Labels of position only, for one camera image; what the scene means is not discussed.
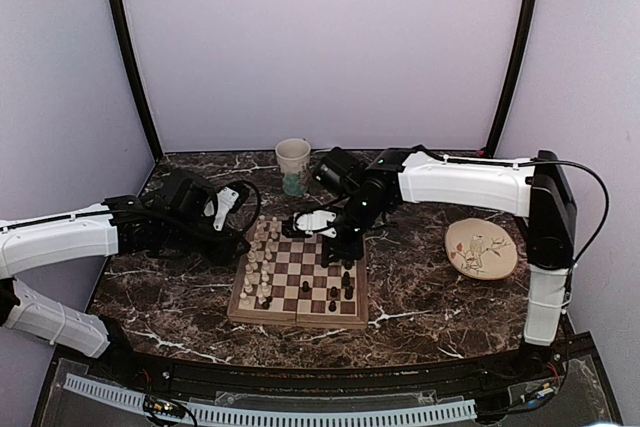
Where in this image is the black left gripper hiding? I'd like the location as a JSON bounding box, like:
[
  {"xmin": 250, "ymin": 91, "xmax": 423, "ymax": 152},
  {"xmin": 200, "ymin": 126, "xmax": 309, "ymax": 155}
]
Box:
[{"xmin": 163, "ymin": 217, "xmax": 250, "ymax": 267}]

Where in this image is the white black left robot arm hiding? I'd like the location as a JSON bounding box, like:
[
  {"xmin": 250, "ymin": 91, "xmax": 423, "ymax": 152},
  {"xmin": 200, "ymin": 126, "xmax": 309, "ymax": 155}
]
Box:
[{"xmin": 1, "ymin": 195, "xmax": 249, "ymax": 383}]

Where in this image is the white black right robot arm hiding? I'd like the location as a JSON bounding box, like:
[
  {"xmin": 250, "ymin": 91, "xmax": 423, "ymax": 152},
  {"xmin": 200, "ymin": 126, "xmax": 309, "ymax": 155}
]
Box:
[{"xmin": 297, "ymin": 145, "xmax": 594, "ymax": 381}]

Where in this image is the white chess pieces row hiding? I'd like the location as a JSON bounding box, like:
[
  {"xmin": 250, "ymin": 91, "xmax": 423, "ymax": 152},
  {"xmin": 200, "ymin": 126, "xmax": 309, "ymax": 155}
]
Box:
[{"xmin": 239, "ymin": 216, "xmax": 281, "ymax": 310}]

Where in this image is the wooden chess board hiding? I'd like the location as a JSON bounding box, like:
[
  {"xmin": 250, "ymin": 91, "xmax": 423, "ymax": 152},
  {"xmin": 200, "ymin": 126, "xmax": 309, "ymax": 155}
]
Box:
[{"xmin": 227, "ymin": 221, "xmax": 369, "ymax": 329}]

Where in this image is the ceramic coral pattern mug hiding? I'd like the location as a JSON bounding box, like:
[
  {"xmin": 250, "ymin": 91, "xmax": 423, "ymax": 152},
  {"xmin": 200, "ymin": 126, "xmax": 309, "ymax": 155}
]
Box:
[{"xmin": 275, "ymin": 138, "xmax": 311, "ymax": 197}]

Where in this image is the ceramic bird pattern plate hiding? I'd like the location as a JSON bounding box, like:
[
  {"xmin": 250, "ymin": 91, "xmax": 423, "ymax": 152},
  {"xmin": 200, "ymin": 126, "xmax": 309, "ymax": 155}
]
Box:
[{"xmin": 445, "ymin": 218, "xmax": 518, "ymax": 281}]

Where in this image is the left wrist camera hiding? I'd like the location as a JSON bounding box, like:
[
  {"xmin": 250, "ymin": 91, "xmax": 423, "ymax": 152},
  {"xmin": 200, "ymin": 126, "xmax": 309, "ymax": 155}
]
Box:
[{"xmin": 159, "ymin": 169, "xmax": 216, "ymax": 219}]

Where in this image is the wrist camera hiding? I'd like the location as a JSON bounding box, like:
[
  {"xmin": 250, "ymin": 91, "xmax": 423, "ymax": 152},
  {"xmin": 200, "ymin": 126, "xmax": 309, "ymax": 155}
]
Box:
[
  {"xmin": 159, "ymin": 169, "xmax": 216, "ymax": 219},
  {"xmin": 312, "ymin": 147, "xmax": 366, "ymax": 196}
]

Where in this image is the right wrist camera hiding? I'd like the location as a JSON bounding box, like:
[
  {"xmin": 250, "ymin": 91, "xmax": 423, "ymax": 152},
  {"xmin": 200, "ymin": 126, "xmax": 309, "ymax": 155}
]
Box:
[{"xmin": 312, "ymin": 147, "xmax": 366, "ymax": 196}]

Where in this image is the white slotted cable duct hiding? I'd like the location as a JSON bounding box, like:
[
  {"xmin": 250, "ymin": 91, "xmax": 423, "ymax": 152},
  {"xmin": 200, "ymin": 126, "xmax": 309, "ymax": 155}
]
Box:
[{"xmin": 62, "ymin": 374, "xmax": 477, "ymax": 426}]

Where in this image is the black front rail base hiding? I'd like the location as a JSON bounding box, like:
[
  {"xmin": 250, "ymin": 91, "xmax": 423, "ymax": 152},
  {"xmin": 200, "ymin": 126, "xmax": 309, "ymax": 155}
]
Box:
[{"xmin": 48, "ymin": 324, "xmax": 594, "ymax": 398}]

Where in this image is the black corner frame post left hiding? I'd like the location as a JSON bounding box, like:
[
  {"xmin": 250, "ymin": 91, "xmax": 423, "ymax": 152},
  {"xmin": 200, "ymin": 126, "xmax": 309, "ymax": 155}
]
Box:
[{"xmin": 108, "ymin": 0, "xmax": 164, "ymax": 163}]

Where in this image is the black corner frame post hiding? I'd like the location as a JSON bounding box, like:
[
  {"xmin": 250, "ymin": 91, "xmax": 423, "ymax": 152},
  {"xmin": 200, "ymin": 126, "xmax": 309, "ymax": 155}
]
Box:
[
  {"xmin": 108, "ymin": 0, "xmax": 164, "ymax": 163},
  {"xmin": 483, "ymin": 0, "xmax": 536, "ymax": 157}
]

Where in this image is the black corner frame post right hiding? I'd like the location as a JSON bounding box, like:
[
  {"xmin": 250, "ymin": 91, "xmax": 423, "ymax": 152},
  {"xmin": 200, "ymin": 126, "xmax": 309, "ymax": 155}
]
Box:
[{"xmin": 483, "ymin": 0, "xmax": 536, "ymax": 157}]

